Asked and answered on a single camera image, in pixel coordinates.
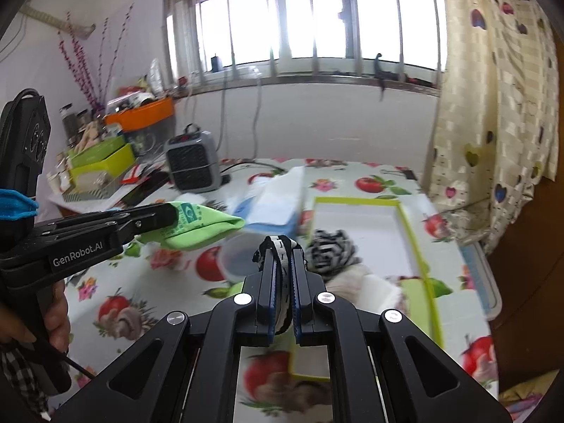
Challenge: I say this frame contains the purple flower branches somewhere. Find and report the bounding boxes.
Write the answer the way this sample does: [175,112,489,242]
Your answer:
[57,3,135,112]

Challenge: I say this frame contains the white towel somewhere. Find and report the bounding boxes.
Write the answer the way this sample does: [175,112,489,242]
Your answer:
[356,274,403,314]

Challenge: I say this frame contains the green boxes stack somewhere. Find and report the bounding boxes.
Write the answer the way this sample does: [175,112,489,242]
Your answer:
[67,136,135,192]

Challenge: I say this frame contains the grey space heater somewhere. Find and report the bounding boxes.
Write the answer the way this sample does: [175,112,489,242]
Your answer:
[164,123,222,194]

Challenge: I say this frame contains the yellow-green cardboard box tray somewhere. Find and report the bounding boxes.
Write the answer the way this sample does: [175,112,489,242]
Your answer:
[288,196,444,382]

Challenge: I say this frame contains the clear lidded plastic jar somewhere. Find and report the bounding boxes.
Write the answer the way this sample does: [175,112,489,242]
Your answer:
[217,232,265,283]

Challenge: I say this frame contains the blue face masks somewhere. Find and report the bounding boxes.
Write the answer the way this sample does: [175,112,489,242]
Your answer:
[0,189,39,221]

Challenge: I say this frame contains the heart patterned curtain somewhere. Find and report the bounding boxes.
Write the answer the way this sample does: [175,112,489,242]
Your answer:
[428,0,559,252]

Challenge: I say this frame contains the black white striped sock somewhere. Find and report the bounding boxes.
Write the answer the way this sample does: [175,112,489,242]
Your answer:
[253,236,296,340]
[305,229,361,281]

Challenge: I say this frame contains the green microfiber cloth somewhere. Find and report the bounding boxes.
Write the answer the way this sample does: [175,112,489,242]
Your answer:
[137,202,246,250]

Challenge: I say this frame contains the zigzag patterned tray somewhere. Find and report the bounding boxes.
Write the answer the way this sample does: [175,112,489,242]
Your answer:
[62,177,121,202]

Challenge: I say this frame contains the cream towel with stripes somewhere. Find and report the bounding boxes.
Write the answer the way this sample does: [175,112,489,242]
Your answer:
[325,264,372,305]

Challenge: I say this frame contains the black smartphone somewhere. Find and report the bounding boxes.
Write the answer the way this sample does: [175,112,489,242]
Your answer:
[121,170,170,207]

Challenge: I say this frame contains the orange lidded storage box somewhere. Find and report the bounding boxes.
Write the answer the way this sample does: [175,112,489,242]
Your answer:
[104,97,175,133]

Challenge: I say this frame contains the person's left hand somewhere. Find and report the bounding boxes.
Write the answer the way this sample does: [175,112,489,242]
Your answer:
[0,279,72,355]

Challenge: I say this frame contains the blue tissue pack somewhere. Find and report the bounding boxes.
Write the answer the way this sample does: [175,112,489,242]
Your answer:
[231,166,305,238]

